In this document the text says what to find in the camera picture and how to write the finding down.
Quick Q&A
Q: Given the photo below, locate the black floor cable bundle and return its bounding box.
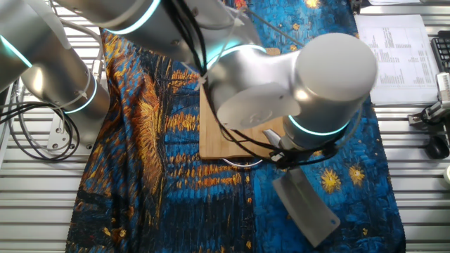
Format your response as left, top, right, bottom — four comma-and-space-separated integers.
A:
0, 100, 82, 162

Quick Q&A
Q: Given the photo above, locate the steel cleaver knife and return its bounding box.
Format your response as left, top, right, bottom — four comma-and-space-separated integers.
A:
262, 129, 341, 249

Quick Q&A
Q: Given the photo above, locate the black computer mouse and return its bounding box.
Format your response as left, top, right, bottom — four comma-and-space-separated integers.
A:
424, 136, 450, 160

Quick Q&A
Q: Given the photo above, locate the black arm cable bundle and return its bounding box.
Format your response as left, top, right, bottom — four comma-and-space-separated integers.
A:
165, 0, 340, 170

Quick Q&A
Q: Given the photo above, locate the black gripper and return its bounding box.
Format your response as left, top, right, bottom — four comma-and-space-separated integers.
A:
277, 145, 337, 169

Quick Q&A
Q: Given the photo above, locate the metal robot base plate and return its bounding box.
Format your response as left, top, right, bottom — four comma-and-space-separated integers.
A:
46, 59, 103, 152

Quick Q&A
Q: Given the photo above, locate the black computer keyboard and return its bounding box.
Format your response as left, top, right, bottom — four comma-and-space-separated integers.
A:
430, 30, 450, 73

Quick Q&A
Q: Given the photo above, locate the bamboo cutting board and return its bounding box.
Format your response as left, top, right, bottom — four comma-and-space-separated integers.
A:
199, 47, 286, 168

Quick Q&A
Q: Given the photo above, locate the starry night painting tablecloth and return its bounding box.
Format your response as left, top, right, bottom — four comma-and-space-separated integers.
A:
65, 0, 407, 253

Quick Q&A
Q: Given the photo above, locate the printed white paper sheet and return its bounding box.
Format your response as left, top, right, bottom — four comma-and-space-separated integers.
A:
354, 13, 440, 106

